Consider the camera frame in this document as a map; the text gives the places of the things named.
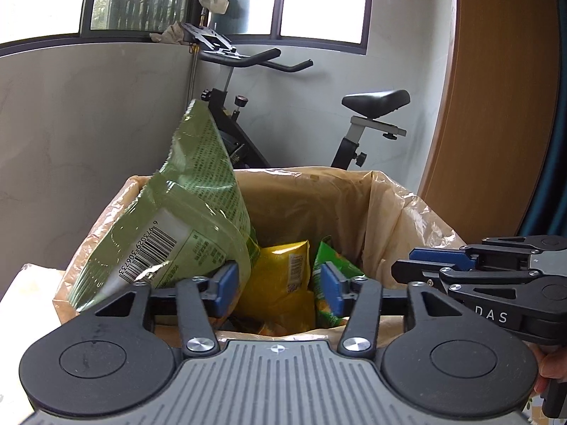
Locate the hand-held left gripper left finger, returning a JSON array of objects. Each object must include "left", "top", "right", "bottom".
[{"left": 95, "top": 260, "right": 242, "bottom": 359}]

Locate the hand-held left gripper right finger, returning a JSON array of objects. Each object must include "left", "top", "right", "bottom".
[{"left": 320, "top": 262, "right": 466, "bottom": 357}]

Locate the light green snack bag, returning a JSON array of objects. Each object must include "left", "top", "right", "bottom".
[{"left": 66, "top": 98, "right": 260, "bottom": 313}]

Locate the wooden board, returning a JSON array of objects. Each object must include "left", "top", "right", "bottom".
[{"left": 419, "top": 0, "right": 561, "bottom": 235}]

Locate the dark green chip bag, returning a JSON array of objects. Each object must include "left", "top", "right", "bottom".
[{"left": 312, "top": 236, "right": 368, "bottom": 328}]

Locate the checkered flower tablecloth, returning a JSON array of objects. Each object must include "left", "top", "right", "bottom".
[{"left": 0, "top": 263, "right": 548, "bottom": 425}]

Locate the person's right hand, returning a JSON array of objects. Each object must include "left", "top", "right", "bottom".
[{"left": 534, "top": 346, "right": 567, "bottom": 394}]

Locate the yellow snack bag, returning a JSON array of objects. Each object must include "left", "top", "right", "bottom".
[{"left": 237, "top": 240, "right": 317, "bottom": 337}]

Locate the crumpled beige cloth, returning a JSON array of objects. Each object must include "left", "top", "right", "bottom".
[{"left": 150, "top": 21, "right": 191, "bottom": 46}]

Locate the black exercise bike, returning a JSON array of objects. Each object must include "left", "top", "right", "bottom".
[{"left": 181, "top": 22, "right": 410, "bottom": 171}]

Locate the blue curtain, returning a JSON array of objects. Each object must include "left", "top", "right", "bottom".
[{"left": 520, "top": 0, "right": 567, "bottom": 237}]

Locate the brown cardboard box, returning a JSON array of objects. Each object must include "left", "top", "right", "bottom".
[{"left": 52, "top": 166, "right": 468, "bottom": 350}]

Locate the clear plastic liner bag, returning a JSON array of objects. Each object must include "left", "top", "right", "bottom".
[{"left": 52, "top": 166, "right": 468, "bottom": 319}]

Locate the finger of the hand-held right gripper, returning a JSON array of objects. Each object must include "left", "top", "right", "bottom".
[
  {"left": 408, "top": 243, "right": 539, "bottom": 271},
  {"left": 391, "top": 260, "right": 539, "bottom": 292}
]

